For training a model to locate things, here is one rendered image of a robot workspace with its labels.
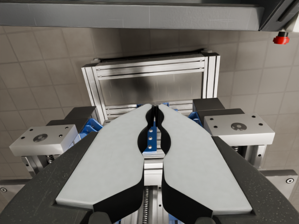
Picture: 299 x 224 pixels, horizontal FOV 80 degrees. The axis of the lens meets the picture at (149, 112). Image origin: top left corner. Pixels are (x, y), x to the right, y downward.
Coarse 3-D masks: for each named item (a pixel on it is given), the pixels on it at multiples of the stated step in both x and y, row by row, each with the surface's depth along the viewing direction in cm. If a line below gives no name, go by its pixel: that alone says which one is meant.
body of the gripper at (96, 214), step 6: (90, 216) 5; (96, 216) 5; (102, 216) 5; (108, 216) 5; (90, 222) 5; (96, 222) 5; (102, 222) 5; (108, 222) 5; (198, 222) 5; (204, 222) 5; (210, 222) 5
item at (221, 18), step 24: (0, 0) 33; (24, 0) 33; (48, 0) 33; (0, 24) 35; (24, 24) 35; (48, 24) 35; (72, 24) 34; (96, 24) 34; (120, 24) 34; (144, 24) 34; (168, 24) 34; (192, 24) 34; (216, 24) 33; (240, 24) 33
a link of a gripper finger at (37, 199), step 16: (80, 144) 8; (64, 160) 7; (80, 160) 7; (48, 176) 7; (64, 176) 7; (32, 192) 6; (48, 192) 6; (16, 208) 5; (32, 208) 6; (48, 208) 6; (64, 208) 6; (80, 208) 6
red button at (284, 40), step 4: (280, 32) 47; (284, 32) 46; (288, 32) 46; (276, 36) 48; (280, 36) 47; (284, 36) 47; (276, 40) 47; (280, 40) 47; (284, 40) 46; (288, 40) 47
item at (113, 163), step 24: (120, 120) 10; (144, 120) 10; (96, 144) 8; (120, 144) 8; (144, 144) 10; (96, 168) 7; (120, 168) 7; (72, 192) 6; (96, 192) 6; (120, 192) 6; (120, 216) 7
